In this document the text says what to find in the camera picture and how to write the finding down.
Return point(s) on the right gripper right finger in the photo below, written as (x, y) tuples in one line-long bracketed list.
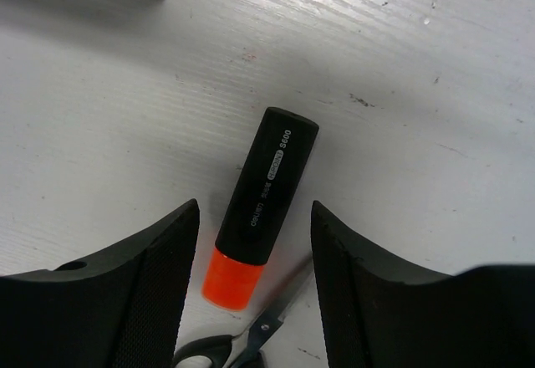
[(380, 310)]

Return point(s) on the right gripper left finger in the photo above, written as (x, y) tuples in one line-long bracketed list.
[(118, 307)]

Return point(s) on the black handled scissors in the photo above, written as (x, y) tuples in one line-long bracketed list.
[(244, 349)]

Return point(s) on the orange capped black highlighter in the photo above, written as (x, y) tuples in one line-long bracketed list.
[(259, 204)]

